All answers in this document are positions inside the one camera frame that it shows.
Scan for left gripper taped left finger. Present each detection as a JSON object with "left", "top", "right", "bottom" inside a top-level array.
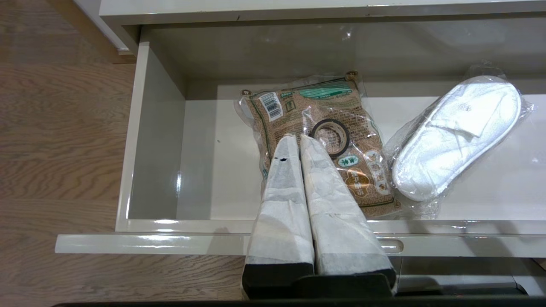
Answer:
[{"left": 242, "top": 133, "right": 317, "bottom": 300}]

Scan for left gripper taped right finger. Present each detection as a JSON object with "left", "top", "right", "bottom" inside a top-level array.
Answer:
[{"left": 299, "top": 133, "right": 396, "bottom": 295}]

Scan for white glossy drawer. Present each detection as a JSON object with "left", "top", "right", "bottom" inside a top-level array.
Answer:
[{"left": 55, "top": 13, "right": 546, "bottom": 259}]

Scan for white glossy drawer cabinet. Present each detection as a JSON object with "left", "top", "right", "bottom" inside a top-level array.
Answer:
[{"left": 99, "top": 0, "right": 546, "bottom": 64}]

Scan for black tape roll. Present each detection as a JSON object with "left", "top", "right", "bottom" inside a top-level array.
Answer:
[{"left": 309, "top": 118, "right": 351, "bottom": 159}]

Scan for brown printed snack bag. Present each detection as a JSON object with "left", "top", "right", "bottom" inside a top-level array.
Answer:
[{"left": 234, "top": 70, "right": 404, "bottom": 220}]

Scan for white slippers in clear bag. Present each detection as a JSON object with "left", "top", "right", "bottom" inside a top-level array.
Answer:
[{"left": 382, "top": 61, "right": 536, "bottom": 214}]

